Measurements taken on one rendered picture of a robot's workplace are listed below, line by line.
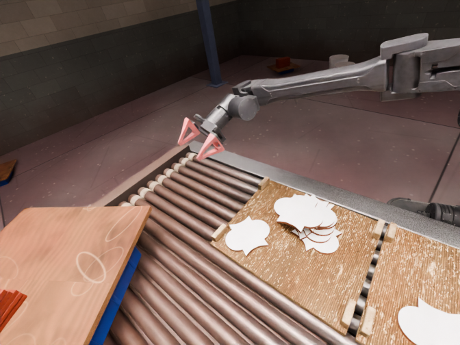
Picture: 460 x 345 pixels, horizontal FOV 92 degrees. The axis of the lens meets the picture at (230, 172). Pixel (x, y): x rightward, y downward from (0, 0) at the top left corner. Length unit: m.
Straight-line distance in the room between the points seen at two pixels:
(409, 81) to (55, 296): 0.90
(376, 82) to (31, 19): 4.74
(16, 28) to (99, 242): 4.35
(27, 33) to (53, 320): 4.50
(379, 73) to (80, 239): 0.87
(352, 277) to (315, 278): 0.09
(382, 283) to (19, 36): 4.92
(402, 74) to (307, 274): 0.50
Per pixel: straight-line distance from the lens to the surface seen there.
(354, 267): 0.72
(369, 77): 0.57
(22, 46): 4.89
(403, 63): 0.56
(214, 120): 0.64
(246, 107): 0.60
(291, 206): 0.72
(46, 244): 0.89
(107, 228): 0.79
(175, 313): 0.71
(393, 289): 0.72
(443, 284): 0.78
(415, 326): 0.69
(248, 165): 1.02
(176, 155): 1.15
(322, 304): 0.66
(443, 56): 0.55
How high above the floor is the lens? 1.55
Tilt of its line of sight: 40 degrees down
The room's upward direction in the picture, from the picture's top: 11 degrees counter-clockwise
